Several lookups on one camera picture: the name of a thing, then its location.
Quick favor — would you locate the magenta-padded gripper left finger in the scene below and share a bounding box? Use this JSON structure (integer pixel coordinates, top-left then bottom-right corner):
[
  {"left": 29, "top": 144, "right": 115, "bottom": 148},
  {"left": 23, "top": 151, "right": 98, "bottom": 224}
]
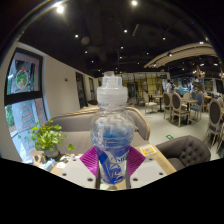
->
[{"left": 59, "top": 146, "right": 102, "bottom": 191}]

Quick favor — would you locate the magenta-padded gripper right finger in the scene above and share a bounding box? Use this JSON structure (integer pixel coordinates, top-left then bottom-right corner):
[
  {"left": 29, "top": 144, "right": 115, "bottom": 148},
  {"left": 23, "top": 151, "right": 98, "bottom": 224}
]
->
[{"left": 125, "top": 146, "right": 169, "bottom": 191}]

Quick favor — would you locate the clear blue-labelled drink bottle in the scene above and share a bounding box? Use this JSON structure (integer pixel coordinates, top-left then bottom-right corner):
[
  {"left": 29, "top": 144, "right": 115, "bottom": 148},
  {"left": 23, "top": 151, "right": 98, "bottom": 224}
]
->
[{"left": 89, "top": 70, "right": 136, "bottom": 186}]

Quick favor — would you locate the yellow square card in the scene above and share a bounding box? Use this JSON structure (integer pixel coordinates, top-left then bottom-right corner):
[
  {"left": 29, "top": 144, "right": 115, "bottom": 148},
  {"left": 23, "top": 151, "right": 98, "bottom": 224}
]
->
[{"left": 138, "top": 143, "right": 158, "bottom": 157}]

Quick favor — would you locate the blue and white carton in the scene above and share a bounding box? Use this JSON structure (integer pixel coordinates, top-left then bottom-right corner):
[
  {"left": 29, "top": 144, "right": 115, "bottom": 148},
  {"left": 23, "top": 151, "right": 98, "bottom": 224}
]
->
[{"left": 42, "top": 157, "right": 58, "bottom": 171}]

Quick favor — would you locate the grey curved sofa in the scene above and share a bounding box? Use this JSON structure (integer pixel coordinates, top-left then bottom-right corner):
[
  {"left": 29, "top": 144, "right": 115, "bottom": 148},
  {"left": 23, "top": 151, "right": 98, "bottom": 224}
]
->
[{"left": 46, "top": 105, "right": 151, "bottom": 156}]

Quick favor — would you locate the dark grey tufted armchair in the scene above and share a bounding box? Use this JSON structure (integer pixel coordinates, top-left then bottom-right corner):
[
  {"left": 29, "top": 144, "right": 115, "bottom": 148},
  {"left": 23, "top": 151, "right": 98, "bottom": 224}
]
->
[{"left": 155, "top": 134, "right": 212, "bottom": 172}]

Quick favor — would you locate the green potted plant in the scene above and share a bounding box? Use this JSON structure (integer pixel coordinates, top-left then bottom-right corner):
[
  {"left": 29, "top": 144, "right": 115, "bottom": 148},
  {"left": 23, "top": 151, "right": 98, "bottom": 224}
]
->
[{"left": 17, "top": 119, "right": 75, "bottom": 160}]

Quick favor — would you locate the group of dining chairs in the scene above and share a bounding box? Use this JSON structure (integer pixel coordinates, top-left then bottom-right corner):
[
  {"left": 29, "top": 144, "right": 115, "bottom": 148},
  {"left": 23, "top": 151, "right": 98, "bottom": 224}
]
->
[{"left": 142, "top": 90, "right": 224, "bottom": 152}]

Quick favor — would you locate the person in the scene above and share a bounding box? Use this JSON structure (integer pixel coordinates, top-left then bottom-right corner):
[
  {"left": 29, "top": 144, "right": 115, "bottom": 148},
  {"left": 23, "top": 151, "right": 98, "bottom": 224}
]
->
[{"left": 165, "top": 78, "right": 173, "bottom": 95}]

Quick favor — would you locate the group of ceiling lights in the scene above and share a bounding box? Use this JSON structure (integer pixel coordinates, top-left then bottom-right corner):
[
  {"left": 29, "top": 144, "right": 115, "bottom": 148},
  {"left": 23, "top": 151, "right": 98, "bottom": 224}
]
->
[{"left": 54, "top": 0, "right": 223, "bottom": 68}]

